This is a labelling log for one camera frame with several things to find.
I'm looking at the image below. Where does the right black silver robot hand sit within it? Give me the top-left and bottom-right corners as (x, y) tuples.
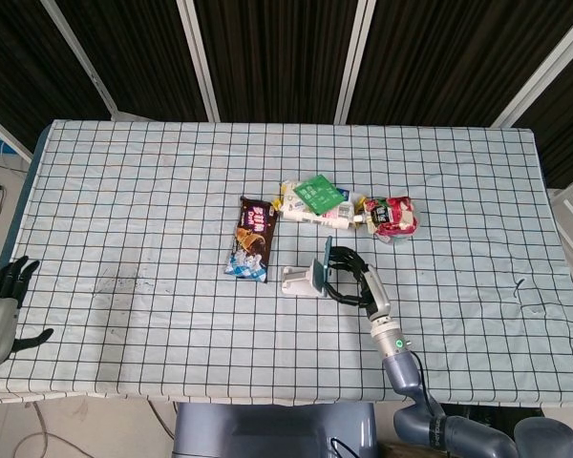
(323, 245), (392, 322)

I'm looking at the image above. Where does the black smartphone teal edge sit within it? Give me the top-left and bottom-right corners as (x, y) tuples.
(317, 235), (336, 293)

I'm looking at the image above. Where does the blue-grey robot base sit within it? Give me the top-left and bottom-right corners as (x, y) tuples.
(171, 404), (378, 458)

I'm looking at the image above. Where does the white phone stand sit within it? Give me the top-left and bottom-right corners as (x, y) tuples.
(280, 259), (329, 300)

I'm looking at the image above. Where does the red crumpled snack pouch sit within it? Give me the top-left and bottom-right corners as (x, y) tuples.
(362, 196), (419, 244)

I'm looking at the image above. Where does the white tube with barcode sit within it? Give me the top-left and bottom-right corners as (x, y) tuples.
(280, 190), (368, 232)

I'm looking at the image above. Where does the green sachet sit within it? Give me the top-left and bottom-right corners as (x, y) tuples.
(293, 174), (345, 215)

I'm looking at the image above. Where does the yellow white packet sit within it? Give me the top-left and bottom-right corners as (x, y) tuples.
(279, 179), (311, 211)

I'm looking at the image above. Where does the brown chocolate ice cream packet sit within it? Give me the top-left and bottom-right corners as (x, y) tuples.
(223, 196), (281, 284)

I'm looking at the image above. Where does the blue checkered tablecloth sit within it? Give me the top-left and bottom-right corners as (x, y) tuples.
(0, 118), (573, 409)

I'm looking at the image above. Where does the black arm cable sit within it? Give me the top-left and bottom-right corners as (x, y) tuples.
(409, 349), (445, 416)

